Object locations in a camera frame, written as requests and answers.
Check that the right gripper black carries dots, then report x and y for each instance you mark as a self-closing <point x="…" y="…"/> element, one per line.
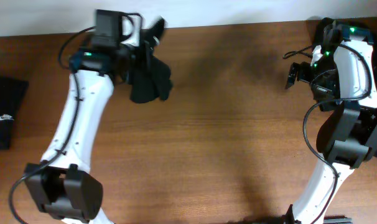
<point x="328" y="92"/>

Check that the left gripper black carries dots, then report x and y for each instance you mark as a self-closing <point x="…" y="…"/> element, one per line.
<point x="147" y="50"/>

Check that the black t-shirt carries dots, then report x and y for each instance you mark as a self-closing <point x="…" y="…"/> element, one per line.
<point x="150" y="83"/>

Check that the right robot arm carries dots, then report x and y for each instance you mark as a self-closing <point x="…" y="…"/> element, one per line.
<point x="342" y="76"/>

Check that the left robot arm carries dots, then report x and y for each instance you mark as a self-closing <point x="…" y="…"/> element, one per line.
<point x="61" y="184"/>

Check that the folded black Nike garment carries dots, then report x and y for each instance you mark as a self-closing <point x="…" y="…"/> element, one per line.
<point x="12" y="92"/>

